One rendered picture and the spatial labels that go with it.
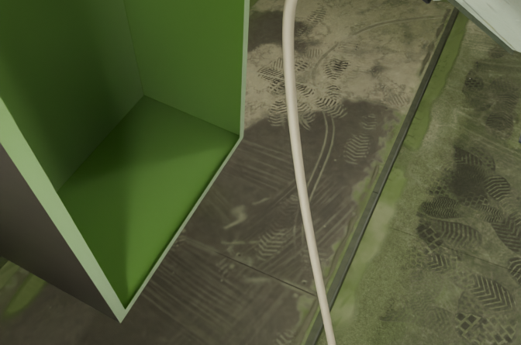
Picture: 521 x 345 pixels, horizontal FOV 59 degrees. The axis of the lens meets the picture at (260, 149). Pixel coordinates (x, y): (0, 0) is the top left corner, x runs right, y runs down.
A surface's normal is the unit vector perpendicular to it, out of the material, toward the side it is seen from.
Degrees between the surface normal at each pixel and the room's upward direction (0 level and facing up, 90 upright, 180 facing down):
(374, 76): 0
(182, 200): 12
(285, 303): 0
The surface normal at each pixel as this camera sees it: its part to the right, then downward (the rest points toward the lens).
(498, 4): 0.00, 0.81
